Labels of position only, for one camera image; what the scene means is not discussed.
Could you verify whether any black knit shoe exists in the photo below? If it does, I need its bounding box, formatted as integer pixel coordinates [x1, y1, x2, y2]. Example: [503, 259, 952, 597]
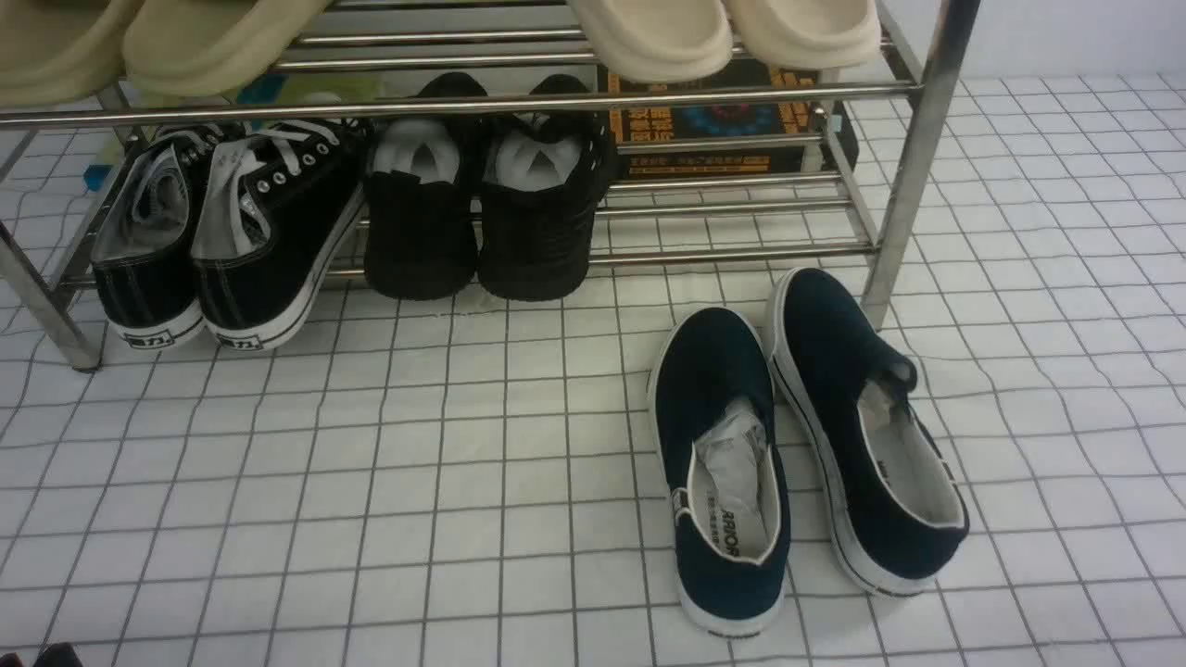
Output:
[363, 115, 491, 301]
[477, 110, 618, 301]

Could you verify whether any cream slipper far right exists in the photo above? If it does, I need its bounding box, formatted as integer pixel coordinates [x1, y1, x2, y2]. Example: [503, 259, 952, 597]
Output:
[725, 1, 881, 70]

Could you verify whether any chrome metal shoe rack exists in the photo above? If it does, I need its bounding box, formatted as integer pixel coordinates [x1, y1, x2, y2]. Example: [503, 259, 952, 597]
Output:
[4, 1, 981, 371]

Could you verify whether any beige slipper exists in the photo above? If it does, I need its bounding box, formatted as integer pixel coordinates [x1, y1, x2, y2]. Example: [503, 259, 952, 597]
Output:
[1, 1, 144, 108]
[122, 1, 330, 97]

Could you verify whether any navy slip-on shoe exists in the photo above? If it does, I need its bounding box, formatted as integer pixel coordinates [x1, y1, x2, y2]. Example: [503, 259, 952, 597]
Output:
[761, 269, 969, 597]
[648, 307, 791, 639]

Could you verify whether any black canvas sneaker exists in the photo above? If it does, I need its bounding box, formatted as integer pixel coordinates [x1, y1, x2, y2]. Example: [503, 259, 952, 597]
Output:
[93, 123, 246, 352]
[191, 117, 372, 352]

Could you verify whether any black knit shoe right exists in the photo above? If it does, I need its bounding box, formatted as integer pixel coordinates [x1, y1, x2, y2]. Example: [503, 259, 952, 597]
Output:
[477, 110, 618, 301]

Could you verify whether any black knit shoe left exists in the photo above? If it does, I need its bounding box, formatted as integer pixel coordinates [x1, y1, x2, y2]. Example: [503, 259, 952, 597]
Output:
[363, 115, 491, 301]

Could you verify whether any beige slipper far left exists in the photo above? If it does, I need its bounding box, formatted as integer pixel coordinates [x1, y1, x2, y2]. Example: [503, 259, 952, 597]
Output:
[1, 1, 144, 108]

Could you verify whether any navy slip-on shoe right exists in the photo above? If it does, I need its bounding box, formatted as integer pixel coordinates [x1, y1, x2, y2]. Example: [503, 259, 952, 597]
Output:
[761, 269, 969, 597]

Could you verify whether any black orange printed box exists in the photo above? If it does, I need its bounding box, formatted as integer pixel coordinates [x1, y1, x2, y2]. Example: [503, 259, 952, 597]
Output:
[597, 58, 820, 179]

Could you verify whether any cream slipper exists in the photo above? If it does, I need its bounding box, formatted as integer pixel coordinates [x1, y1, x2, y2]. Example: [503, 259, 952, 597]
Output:
[567, 1, 734, 83]
[725, 1, 881, 70]

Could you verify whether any navy slip-on shoe left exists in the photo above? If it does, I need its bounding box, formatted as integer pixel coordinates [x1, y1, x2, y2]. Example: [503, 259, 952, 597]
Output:
[648, 307, 791, 639]

